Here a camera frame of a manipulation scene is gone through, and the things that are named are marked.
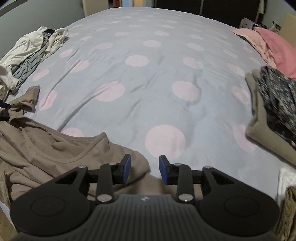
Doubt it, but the dark floral garment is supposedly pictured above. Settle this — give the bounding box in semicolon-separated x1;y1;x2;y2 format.
258;66;296;150

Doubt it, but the tan shirt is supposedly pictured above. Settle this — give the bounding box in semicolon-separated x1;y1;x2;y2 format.
0;86;151;209

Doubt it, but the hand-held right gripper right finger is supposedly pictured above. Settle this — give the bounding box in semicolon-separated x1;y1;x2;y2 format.
159;155;232;204

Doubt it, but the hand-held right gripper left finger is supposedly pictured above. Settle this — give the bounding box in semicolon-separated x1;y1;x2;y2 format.
55;154;132;205

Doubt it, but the olive folded garment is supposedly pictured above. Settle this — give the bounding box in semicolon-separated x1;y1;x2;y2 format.
245;70;296;166

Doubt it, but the grey striped garment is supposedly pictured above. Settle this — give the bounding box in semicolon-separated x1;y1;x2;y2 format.
10;29;58;94

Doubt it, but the wooden cabinet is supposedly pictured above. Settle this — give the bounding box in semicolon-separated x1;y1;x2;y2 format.
82;0;111;11

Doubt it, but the polka dot bed sheet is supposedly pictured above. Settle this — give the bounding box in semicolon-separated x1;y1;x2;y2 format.
0;7;296;209

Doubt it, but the white storage box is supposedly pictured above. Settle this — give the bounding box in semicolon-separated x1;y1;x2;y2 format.
240;18;257;29

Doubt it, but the dark wardrobe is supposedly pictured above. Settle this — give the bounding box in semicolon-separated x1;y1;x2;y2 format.
155;0;266;26

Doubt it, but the cream garment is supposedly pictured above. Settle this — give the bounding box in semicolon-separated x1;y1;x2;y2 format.
47;27;70;52

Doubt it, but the tan crumpled cloth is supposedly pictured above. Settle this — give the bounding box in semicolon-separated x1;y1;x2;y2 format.
274;185;296;241

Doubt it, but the white fluffy cloth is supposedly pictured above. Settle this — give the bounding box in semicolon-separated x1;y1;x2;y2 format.
276;167;296;204

